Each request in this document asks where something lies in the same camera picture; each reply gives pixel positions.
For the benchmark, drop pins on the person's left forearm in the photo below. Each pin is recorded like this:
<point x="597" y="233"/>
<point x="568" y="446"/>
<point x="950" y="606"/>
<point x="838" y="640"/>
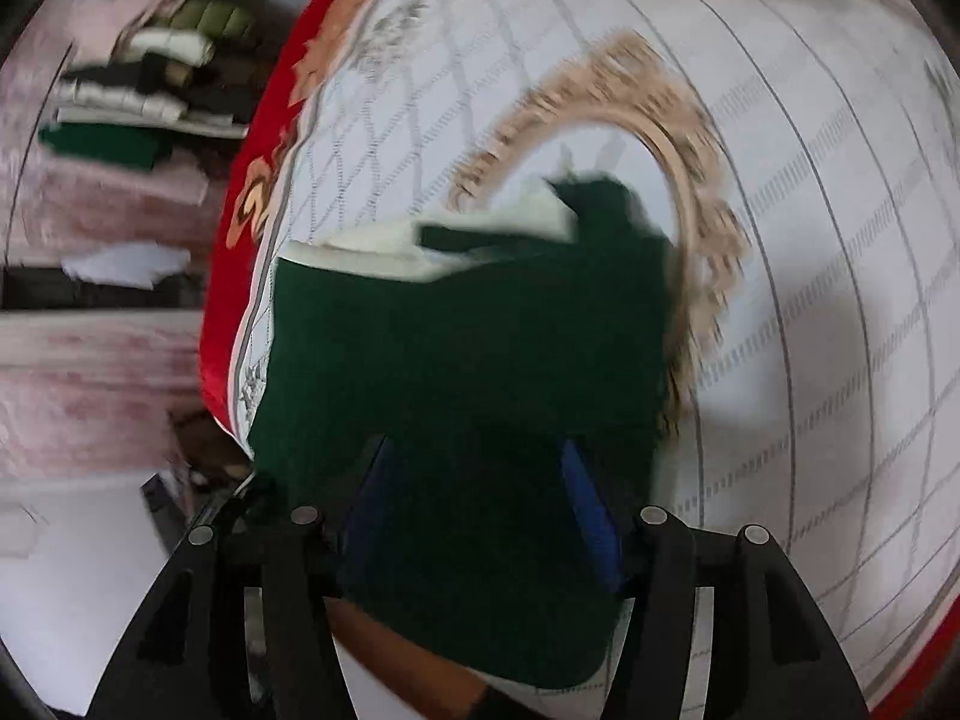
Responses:
<point x="397" y="660"/>

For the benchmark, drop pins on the pink fabric cover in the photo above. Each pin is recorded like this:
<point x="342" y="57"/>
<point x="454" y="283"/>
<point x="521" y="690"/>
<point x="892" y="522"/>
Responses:
<point x="105" y="382"/>

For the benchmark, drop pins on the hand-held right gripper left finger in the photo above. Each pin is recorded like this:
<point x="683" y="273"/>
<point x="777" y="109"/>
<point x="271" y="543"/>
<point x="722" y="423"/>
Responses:
<point x="369" y="499"/>

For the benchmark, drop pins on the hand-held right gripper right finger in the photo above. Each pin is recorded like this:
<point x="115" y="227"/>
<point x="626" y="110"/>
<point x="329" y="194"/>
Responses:
<point x="590" y="514"/>

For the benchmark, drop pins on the green and white jacket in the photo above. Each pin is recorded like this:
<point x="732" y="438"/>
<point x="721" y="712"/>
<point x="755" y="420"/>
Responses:
<point x="465" y="360"/>

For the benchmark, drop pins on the stack of folded clothes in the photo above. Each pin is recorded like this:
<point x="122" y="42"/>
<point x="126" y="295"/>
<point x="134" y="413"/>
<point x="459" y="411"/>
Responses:
<point x="172" y="67"/>

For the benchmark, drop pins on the red floral blanket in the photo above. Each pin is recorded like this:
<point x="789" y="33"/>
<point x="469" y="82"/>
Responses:
<point x="795" y="240"/>

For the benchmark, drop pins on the small white cloth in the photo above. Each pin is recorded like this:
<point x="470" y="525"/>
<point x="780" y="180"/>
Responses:
<point x="124" y="264"/>

